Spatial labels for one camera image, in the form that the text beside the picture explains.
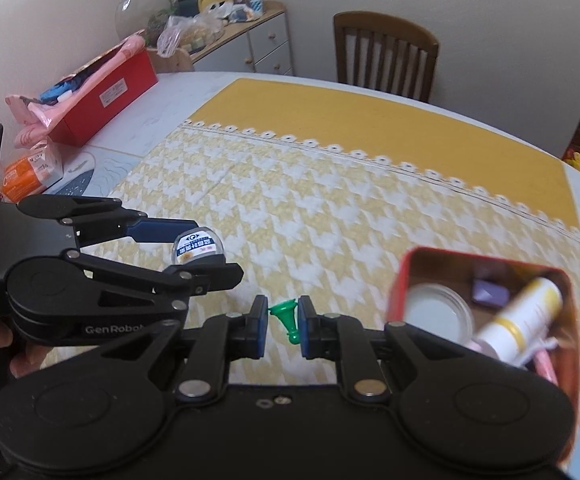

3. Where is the red tin box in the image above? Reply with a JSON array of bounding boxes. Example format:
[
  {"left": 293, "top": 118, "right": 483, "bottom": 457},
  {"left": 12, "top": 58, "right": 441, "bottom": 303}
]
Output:
[{"left": 386, "top": 246, "right": 580, "bottom": 436}]

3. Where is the brown wooden chair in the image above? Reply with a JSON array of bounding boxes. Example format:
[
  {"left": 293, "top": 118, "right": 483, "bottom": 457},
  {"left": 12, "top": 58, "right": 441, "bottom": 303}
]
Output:
[{"left": 333, "top": 11, "right": 441, "bottom": 103}]

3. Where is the pink tube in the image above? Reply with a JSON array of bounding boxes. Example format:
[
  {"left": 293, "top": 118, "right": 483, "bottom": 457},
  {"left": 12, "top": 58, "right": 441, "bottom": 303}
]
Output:
[{"left": 532, "top": 350, "right": 561, "bottom": 386}]

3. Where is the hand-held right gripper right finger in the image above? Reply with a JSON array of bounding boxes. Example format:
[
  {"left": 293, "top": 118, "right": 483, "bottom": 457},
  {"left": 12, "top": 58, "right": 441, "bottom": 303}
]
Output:
[{"left": 297, "top": 296, "right": 471, "bottom": 403}]

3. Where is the purple eraser block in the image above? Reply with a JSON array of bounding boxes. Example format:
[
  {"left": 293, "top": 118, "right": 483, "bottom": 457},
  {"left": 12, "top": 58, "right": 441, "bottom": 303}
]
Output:
[{"left": 471, "top": 277, "right": 511, "bottom": 307}]

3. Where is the orange packet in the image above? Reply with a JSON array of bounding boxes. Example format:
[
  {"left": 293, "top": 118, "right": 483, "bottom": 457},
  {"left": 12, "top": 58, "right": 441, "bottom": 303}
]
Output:
[{"left": 0, "top": 140, "right": 64, "bottom": 203}]

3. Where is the white sideboard with drawers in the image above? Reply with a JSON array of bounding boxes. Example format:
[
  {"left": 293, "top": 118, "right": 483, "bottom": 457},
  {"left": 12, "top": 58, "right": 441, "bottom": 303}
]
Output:
[{"left": 147, "top": 1, "right": 295, "bottom": 77}]

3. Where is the white yellow bottle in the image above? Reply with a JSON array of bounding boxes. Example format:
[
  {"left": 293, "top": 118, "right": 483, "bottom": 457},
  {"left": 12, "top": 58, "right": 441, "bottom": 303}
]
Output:
[{"left": 475, "top": 276, "right": 564, "bottom": 367}]

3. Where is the small round labelled bottle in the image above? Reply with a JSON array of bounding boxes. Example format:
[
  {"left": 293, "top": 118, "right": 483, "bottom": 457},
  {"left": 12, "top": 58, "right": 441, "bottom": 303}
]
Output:
[{"left": 172, "top": 226, "right": 225, "bottom": 265}]

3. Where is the pink printed bag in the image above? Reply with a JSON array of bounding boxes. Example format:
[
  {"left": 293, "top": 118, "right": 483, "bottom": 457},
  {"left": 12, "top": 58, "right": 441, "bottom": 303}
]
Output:
[{"left": 4, "top": 34, "right": 147, "bottom": 150}]

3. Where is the green plastic pawn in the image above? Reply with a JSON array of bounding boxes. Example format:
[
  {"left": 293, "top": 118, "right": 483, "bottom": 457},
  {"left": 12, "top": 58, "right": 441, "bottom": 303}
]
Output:
[{"left": 268, "top": 299, "right": 301, "bottom": 346}]

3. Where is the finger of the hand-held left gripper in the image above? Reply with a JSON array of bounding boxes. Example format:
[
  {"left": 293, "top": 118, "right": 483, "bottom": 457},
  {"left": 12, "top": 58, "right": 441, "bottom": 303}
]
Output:
[
  {"left": 62, "top": 249, "right": 245, "bottom": 312},
  {"left": 16, "top": 194, "right": 201, "bottom": 257}
]

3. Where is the yellow patterned table mat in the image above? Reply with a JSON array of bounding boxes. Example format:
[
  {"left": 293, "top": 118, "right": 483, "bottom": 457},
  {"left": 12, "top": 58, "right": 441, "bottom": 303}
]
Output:
[{"left": 77, "top": 77, "right": 580, "bottom": 386}]

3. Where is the clear plastic bag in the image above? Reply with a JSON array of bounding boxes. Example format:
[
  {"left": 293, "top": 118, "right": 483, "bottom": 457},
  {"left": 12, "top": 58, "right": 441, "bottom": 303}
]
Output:
[{"left": 156, "top": 12, "right": 225, "bottom": 56}]

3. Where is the red storage box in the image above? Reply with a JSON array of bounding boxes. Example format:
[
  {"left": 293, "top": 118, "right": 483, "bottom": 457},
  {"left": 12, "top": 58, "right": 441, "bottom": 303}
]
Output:
[{"left": 50, "top": 50, "right": 159, "bottom": 147}]

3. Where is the blue item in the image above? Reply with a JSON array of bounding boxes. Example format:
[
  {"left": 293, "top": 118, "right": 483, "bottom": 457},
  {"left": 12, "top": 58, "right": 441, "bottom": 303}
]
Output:
[{"left": 40, "top": 77, "right": 78, "bottom": 106}]

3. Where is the white round jar lid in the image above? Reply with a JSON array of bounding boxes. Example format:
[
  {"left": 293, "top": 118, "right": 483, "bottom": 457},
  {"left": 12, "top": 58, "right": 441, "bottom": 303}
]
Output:
[{"left": 404, "top": 282, "right": 475, "bottom": 343}]

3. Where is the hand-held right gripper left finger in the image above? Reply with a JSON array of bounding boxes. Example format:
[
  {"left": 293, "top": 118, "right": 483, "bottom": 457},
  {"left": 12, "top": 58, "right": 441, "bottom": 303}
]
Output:
[{"left": 97, "top": 295, "right": 269, "bottom": 403}]

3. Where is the clear glass dome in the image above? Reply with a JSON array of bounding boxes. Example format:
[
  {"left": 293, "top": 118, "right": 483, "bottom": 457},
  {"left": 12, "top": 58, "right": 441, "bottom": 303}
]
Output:
[{"left": 114, "top": 0, "right": 155, "bottom": 41}]

